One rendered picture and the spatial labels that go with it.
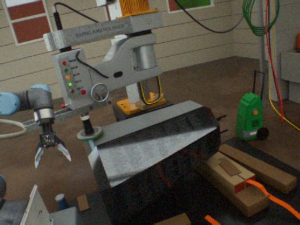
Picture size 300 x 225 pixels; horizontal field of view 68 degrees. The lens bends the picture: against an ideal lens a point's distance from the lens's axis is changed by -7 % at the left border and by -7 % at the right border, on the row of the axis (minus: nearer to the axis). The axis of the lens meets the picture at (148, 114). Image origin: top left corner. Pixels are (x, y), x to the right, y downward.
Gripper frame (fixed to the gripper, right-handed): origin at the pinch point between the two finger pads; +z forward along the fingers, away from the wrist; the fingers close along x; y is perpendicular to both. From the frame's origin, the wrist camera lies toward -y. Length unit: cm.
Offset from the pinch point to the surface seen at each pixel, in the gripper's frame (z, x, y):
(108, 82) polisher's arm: -56, 47, -58
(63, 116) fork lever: -37, 9, -65
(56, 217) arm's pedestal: 24.6, -4.5, -15.8
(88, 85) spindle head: -55, 30, -54
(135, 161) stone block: 7, 55, -63
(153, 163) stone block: 12, 68, -60
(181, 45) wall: -331, 438, -534
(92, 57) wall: -339, 138, -581
